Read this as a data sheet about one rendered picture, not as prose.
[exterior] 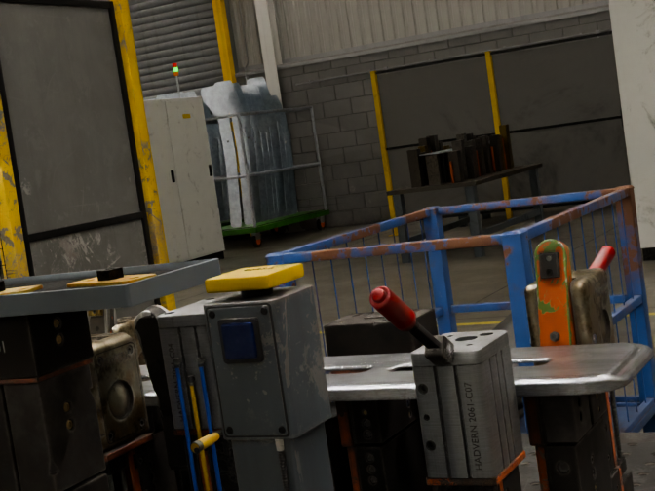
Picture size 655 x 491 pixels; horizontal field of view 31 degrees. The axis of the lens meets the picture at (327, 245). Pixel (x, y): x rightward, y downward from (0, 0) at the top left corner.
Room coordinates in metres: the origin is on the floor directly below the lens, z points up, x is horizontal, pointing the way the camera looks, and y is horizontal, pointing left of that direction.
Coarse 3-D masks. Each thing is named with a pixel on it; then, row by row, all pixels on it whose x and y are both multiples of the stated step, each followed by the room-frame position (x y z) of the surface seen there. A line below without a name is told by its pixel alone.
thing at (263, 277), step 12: (288, 264) 0.96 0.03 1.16; (300, 264) 0.95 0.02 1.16; (216, 276) 0.95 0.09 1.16; (228, 276) 0.93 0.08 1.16; (240, 276) 0.92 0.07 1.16; (252, 276) 0.91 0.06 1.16; (264, 276) 0.91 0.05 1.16; (276, 276) 0.92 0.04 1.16; (288, 276) 0.93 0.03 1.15; (300, 276) 0.95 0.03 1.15; (216, 288) 0.93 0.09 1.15; (228, 288) 0.92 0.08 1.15; (240, 288) 0.92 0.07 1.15; (252, 288) 0.91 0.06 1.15; (264, 288) 0.91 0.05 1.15
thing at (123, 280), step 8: (96, 272) 1.02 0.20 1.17; (104, 272) 1.02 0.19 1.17; (112, 272) 1.02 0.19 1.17; (120, 272) 1.02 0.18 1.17; (88, 280) 1.05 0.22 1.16; (96, 280) 1.03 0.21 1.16; (104, 280) 1.02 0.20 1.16; (112, 280) 1.01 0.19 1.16; (120, 280) 1.00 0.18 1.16; (128, 280) 0.99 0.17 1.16; (136, 280) 0.99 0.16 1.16
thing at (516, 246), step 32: (576, 192) 4.19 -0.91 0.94; (608, 192) 4.12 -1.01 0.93; (384, 224) 4.09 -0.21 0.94; (544, 224) 3.25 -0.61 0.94; (288, 256) 3.42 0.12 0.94; (320, 256) 3.37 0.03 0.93; (352, 256) 3.32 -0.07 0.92; (512, 256) 3.08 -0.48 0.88; (640, 256) 4.09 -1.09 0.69; (352, 288) 3.86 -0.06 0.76; (448, 288) 4.44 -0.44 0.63; (512, 288) 3.08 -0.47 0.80; (640, 288) 4.06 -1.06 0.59; (320, 320) 3.65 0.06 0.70; (448, 320) 4.42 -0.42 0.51; (512, 320) 3.09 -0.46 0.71; (640, 320) 4.06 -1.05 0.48; (640, 384) 4.08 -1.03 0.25; (640, 416) 3.88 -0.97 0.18
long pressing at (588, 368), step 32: (512, 352) 1.26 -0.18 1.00; (544, 352) 1.23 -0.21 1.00; (576, 352) 1.21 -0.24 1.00; (608, 352) 1.19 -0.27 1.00; (640, 352) 1.18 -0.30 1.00; (352, 384) 1.19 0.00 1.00; (384, 384) 1.17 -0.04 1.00; (544, 384) 1.09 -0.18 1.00; (576, 384) 1.07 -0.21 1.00; (608, 384) 1.07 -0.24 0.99
